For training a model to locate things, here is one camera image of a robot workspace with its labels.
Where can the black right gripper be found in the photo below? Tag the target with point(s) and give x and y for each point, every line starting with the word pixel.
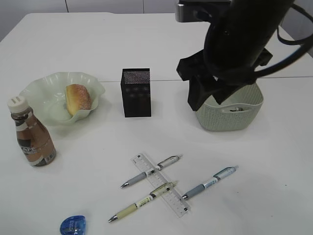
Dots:
pixel 202 83

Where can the dark paper ball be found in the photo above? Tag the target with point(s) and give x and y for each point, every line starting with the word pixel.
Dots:
pixel 238 109

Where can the grey grip pen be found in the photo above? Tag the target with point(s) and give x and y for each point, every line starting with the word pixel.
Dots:
pixel 147 168

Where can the clear plastic ruler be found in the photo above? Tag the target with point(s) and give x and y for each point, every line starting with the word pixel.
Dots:
pixel 172 198

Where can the bread roll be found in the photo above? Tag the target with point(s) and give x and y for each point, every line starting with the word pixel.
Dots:
pixel 77 98

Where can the brown coffee drink bottle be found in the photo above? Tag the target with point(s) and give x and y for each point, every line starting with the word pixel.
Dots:
pixel 32 136

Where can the blue pencil sharpener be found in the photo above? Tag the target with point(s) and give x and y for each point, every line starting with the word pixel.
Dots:
pixel 74 225

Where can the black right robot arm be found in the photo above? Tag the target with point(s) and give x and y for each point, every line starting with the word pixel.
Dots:
pixel 234 45

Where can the green plastic basket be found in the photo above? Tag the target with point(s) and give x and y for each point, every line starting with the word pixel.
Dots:
pixel 218 117

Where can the black mesh pen holder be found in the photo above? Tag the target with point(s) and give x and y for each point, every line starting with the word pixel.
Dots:
pixel 136 92

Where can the blue clip pen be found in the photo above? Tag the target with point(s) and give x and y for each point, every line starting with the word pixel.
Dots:
pixel 212 181

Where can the beige grip pen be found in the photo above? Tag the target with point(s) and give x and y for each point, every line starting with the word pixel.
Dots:
pixel 159 191

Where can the wavy green glass plate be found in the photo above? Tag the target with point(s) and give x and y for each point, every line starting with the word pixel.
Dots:
pixel 47 97

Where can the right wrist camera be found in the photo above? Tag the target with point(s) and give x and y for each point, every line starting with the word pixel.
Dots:
pixel 188 11

